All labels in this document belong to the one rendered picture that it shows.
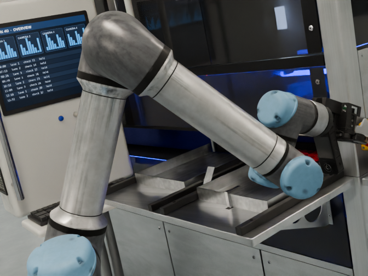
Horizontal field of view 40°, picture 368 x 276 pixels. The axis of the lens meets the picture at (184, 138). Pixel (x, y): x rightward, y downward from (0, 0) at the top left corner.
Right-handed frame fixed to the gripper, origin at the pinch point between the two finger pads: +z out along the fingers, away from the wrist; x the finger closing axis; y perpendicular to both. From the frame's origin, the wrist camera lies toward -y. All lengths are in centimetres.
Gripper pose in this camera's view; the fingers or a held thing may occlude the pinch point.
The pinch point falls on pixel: (363, 142)
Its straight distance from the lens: 129.2
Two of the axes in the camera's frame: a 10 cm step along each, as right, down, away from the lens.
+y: 1.4, -9.9, 0.6
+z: 7.6, 1.5, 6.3
